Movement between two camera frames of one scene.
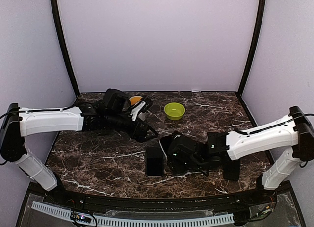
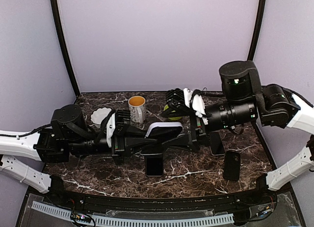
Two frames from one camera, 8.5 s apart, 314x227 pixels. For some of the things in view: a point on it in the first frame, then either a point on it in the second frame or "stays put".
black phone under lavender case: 231,171 stays put
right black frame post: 254,48 stays put
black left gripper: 141,137 to 137,142
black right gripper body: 179,167 to 197,127
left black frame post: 61,34 stays put
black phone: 166,142 to 164,132
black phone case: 154,162 stays put
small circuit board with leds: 81,217 stays put
